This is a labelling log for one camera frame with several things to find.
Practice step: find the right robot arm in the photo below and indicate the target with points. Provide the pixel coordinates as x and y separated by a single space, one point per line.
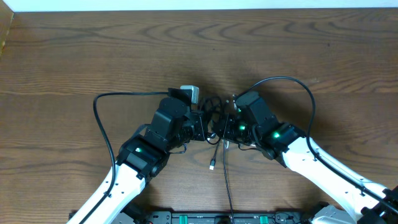
255 126

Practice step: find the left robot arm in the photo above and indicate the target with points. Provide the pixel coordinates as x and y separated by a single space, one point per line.
142 157

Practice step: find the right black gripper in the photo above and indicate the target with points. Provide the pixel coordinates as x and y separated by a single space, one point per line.
224 128

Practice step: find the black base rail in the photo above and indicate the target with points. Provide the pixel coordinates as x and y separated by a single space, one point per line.
167 217

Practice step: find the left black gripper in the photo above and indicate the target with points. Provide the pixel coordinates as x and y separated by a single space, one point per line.
200 125

